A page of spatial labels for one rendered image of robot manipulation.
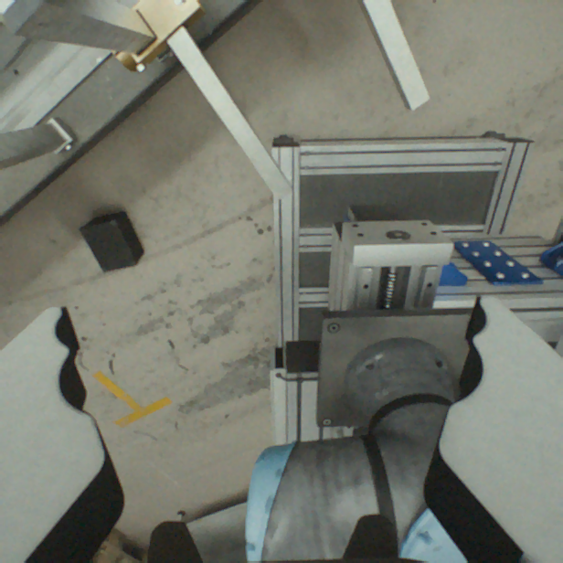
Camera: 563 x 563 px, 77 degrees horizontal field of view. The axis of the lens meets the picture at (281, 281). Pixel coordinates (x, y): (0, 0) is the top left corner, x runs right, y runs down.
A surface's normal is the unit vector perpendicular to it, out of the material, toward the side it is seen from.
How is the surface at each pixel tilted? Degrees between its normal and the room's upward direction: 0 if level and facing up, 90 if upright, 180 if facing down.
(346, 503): 53
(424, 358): 73
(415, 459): 87
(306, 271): 0
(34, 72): 0
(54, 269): 0
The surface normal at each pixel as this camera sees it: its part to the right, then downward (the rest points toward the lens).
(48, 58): 0.02, 0.50
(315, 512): -0.04, -0.59
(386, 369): -0.48, -0.55
